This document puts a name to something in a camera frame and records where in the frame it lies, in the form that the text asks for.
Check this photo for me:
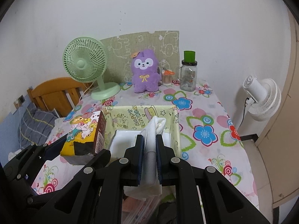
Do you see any beige wardrobe door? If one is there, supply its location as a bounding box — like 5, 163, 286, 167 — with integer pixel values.
257, 13, 298, 208

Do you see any grey plaid bedding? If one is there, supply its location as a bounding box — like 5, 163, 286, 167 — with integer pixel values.
18, 103, 58, 150

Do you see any white standing fan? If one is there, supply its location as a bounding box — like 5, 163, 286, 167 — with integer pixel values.
238, 75, 282, 136

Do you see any floral tablecloth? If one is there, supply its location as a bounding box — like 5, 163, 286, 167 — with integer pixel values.
30, 80, 260, 210

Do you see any green desk fan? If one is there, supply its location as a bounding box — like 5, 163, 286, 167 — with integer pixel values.
63, 37, 121, 101

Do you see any cartoon tissue pack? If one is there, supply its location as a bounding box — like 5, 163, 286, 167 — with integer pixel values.
60, 111, 107, 165

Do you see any purple plush toy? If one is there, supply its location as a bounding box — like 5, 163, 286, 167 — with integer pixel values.
131, 49, 162, 93

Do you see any white towel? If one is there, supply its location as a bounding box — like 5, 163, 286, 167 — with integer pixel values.
124, 116, 166, 201

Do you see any glass jar green lid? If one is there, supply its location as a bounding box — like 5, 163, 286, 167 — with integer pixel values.
176, 51, 198, 91

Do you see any yellow cartoon storage box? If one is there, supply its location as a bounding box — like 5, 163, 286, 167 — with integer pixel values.
103, 105, 181, 161

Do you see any cotton swab jar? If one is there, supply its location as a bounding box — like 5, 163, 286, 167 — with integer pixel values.
161, 68, 175, 86

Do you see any green cartoon board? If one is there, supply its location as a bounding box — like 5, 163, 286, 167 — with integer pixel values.
101, 30, 180, 83

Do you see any pink packet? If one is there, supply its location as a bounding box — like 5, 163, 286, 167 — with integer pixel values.
122, 197, 140, 212

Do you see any wooden bed headboard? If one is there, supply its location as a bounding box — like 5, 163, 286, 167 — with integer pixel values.
27, 77, 91, 117

